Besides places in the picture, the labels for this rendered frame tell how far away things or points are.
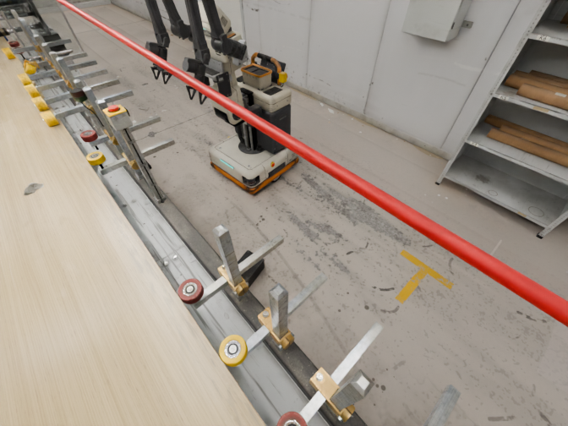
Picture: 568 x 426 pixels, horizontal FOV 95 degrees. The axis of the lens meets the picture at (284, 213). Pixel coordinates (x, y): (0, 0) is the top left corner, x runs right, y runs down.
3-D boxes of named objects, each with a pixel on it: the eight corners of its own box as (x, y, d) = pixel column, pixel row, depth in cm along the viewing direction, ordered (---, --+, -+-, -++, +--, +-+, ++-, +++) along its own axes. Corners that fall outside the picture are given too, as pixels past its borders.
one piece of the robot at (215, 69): (213, 83, 199) (206, 51, 183) (237, 94, 187) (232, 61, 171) (195, 90, 191) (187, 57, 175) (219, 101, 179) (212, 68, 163)
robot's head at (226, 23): (213, 17, 171) (196, -3, 158) (234, 23, 162) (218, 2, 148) (204, 37, 173) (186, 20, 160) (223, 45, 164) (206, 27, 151)
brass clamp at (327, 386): (320, 368, 83) (322, 364, 80) (354, 406, 77) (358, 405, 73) (307, 383, 81) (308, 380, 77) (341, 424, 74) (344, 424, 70)
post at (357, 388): (330, 396, 89) (361, 368, 53) (338, 406, 87) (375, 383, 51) (323, 405, 87) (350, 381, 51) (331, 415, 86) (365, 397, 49)
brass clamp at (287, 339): (270, 310, 95) (269, 304, 91) (296, 339, 89) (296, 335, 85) (257, 322, 93) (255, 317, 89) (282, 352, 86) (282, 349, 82)
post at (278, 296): (281, 337, 100) (278, 281, 64) (287, 345, 98) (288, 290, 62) (274, 344, 98) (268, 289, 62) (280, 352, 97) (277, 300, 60)
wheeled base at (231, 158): (257, 139, 298) (255, 119, 279) (300, 163, 269) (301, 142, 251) (210, 167, 265) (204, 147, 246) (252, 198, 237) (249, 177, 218)
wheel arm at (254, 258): (279, 239, 116) (278, 233, 113) (284, 243, 115) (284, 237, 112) (192, 303, 97) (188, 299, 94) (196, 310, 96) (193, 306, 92)
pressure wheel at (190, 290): (204, 314, 93) (197, 301, 85) (183, 311, 94) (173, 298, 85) (211, 292, 98) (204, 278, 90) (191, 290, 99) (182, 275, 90)
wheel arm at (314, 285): (320, 275, 104) (321, 270, 101) (326, 281, 102) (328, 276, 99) (230, 358, 85) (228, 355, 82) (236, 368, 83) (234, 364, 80)
